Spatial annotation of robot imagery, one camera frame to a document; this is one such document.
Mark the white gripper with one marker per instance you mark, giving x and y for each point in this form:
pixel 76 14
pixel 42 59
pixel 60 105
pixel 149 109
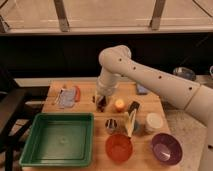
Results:
pixel 105 88

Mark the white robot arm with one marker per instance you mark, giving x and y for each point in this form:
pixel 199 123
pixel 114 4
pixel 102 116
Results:
pixel 192 97

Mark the small metal cup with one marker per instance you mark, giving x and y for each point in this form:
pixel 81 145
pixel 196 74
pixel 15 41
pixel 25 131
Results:
pixel 110 126

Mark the orange round fruit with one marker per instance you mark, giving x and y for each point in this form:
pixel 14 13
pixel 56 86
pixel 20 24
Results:
pixel 119 105

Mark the orange carrot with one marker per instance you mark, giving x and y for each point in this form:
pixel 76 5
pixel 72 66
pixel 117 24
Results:
pixel 78 94

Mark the blue grey cloth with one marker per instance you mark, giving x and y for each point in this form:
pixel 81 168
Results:
pixel 67 98

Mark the blue sponge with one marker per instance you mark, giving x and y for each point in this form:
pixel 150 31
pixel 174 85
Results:
pixel 141 90

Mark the orange plastic bowl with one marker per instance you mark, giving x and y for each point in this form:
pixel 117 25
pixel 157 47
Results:
pixel 118 148

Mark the green plastic tray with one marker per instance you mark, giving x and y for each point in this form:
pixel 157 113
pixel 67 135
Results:
pixel 59 140

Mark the purple plastic bowl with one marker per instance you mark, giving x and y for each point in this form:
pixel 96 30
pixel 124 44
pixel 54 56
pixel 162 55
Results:
pixel 166 149

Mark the blue bowl in background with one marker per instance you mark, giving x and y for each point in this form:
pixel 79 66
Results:
pixel 185 73

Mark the dark side chair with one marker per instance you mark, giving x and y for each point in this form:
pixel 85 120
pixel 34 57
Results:
pixel 16 116

